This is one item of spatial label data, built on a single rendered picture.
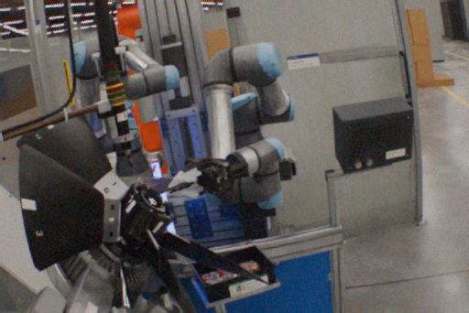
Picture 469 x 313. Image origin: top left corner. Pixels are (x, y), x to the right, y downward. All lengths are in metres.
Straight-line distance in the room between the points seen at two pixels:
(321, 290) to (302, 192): 1.45
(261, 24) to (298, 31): 0.23
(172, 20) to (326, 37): 1.21
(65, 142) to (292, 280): 0.93
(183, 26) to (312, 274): 1.13
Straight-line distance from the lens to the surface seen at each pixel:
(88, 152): 1.08
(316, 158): 3.00
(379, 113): 1.44
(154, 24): 2.01
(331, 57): 2.92
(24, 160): 0.80
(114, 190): 1.04
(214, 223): 1.94
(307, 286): 1.66
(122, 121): 1.04
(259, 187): 1.34
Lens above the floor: 1.55
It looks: 16 degrees down
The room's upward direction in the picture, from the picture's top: 10 degrees counter-clockwise
